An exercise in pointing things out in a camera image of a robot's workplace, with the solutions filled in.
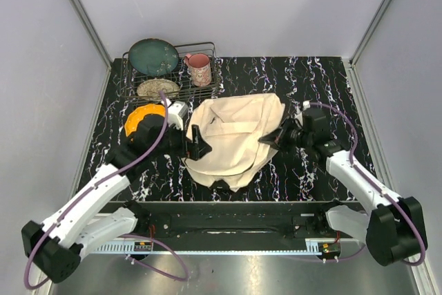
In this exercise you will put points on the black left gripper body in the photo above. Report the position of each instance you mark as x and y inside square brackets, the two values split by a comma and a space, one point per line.
[175, 141]

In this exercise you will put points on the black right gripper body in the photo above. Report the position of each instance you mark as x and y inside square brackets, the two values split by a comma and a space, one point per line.
[297, 137]

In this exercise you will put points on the cream canvas student bag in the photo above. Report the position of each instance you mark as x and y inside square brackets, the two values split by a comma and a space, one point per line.
[232, 126]

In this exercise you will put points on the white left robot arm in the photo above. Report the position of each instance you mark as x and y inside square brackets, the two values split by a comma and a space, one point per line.
[59, 243]

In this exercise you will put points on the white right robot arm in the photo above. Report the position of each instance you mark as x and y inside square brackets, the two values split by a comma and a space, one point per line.
[391, 227]

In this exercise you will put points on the orange dotted plate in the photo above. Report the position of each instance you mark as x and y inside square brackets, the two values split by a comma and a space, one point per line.
[139, 114]

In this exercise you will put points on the beige patterned plate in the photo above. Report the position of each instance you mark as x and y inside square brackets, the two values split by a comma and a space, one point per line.
[150, 89]

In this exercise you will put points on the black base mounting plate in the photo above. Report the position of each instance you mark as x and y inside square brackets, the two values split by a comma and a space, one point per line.
[248, 224]

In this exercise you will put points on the pink patterned mug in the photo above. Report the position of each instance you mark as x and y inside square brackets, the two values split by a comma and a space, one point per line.
[200, 68]

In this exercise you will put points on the dark green plate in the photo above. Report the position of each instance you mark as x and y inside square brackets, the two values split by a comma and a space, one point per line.
[153, 57]

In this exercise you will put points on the wire dish rack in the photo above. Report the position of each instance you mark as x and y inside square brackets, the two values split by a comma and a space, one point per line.
[131, 78]

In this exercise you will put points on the white cable duct strip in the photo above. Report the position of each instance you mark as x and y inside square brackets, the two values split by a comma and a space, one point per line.
[133, 247]

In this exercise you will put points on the aluminium frame rail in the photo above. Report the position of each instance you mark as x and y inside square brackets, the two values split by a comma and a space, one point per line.
[91, 32]

